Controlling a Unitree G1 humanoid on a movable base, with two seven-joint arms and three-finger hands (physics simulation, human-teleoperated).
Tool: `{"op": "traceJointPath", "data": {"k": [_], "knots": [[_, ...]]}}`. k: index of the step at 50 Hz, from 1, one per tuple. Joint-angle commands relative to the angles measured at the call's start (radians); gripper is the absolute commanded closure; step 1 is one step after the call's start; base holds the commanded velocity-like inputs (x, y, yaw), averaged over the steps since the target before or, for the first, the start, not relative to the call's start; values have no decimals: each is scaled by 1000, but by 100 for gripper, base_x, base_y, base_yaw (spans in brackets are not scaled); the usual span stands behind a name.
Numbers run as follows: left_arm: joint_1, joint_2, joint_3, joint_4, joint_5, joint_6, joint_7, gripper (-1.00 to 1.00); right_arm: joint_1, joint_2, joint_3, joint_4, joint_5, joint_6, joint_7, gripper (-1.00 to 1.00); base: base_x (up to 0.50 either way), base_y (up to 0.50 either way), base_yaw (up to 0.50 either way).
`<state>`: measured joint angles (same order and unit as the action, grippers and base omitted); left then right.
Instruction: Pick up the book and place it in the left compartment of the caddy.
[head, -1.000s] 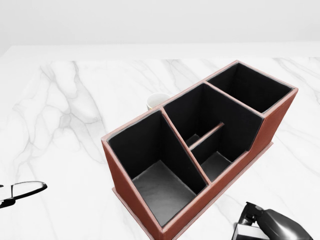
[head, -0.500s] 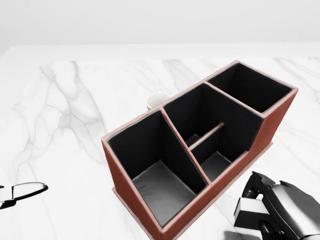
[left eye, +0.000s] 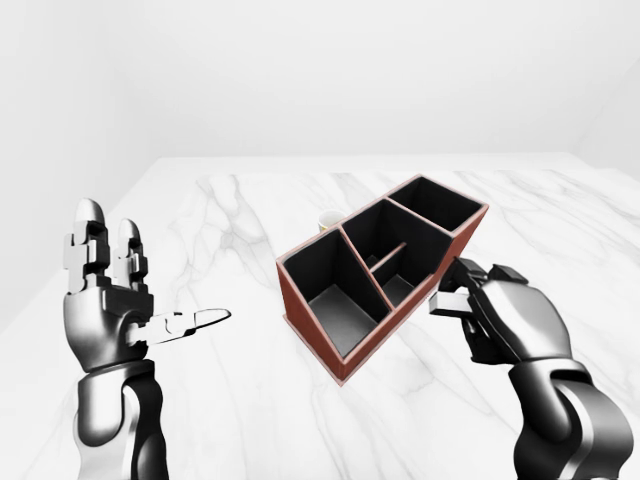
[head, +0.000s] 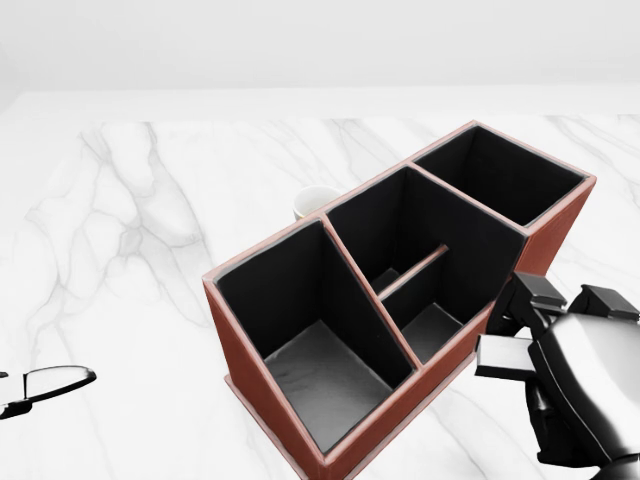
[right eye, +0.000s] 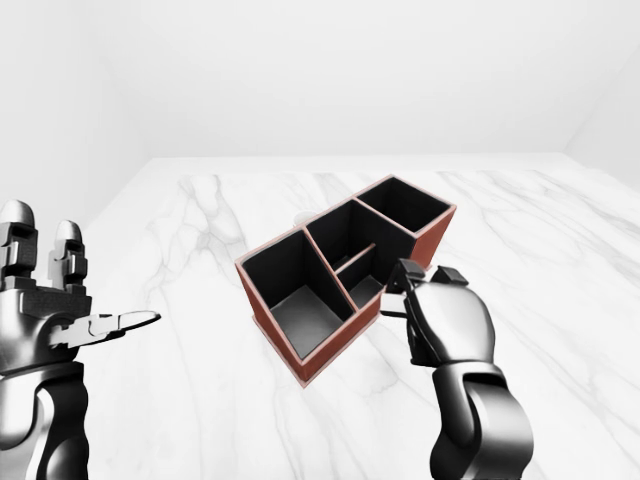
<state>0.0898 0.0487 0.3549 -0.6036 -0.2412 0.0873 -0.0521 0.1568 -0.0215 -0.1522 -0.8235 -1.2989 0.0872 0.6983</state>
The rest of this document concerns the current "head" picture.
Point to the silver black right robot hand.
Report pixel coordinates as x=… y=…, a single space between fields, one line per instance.
x=575 y=370

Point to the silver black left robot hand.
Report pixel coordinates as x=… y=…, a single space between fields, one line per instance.
x=47 y=381

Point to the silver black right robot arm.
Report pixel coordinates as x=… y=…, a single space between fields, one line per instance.
x=617 y=472

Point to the red-brown desk caddy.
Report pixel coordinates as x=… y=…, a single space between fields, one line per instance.
x=345 y=425

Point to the white mug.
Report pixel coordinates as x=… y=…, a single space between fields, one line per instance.
x=311 y=199

